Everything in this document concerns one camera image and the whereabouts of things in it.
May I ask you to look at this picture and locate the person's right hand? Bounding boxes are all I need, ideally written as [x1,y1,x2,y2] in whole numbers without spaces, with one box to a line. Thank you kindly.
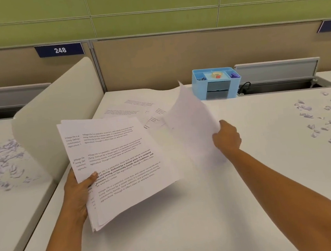
[210,118,243,156]

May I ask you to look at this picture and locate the person's left hand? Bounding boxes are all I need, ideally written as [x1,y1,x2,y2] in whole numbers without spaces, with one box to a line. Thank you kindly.
[60,166,103,226]

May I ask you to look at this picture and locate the printed sheets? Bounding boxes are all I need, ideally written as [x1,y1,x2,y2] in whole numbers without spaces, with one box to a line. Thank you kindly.
[158,76,229,176]

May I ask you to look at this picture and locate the gathered printed sheet bundle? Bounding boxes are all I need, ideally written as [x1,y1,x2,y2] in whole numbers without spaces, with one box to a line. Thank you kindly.
[56,108,185,236]

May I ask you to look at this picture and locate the blue desk organizer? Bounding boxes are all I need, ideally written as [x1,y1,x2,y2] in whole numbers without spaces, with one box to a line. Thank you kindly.
[190,65,244,103]

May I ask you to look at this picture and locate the person's left forearm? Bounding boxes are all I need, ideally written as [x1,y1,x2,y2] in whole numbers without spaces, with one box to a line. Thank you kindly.
[26,209,91,251]

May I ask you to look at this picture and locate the person's right forearm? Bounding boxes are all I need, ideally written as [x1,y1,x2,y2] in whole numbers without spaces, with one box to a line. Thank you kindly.
[221,137,331,251]

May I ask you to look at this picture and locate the white desk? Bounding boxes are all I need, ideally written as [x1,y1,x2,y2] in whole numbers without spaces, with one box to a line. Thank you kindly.
[0,113,64,251]
[0,68,331,251]

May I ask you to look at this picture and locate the beige partition panel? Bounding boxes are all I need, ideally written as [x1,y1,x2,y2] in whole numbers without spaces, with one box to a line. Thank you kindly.
[0,39,96,89]
[91,16,331,98]

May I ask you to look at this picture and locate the white side divider panel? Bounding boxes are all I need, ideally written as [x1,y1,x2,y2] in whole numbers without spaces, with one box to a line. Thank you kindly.
[5,55,114,187]

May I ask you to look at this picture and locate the blue number sign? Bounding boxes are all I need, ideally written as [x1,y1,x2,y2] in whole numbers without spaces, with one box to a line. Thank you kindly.
[34,41,85,60]
[316,19,331,34]

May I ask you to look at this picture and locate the black cable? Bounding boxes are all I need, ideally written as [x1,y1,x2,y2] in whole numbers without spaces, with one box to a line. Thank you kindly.
[237,82,253,95]

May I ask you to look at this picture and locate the grey cable tray lid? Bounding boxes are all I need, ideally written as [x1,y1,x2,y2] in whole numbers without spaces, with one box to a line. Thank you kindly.
[233,54,331,98]

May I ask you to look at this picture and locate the left desk cable tray lid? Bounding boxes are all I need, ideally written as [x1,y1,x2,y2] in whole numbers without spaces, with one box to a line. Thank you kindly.
[0,82,55,120]

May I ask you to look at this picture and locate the grey partition post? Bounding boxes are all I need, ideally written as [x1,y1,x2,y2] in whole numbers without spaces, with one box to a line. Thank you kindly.
[87,39,108,95]

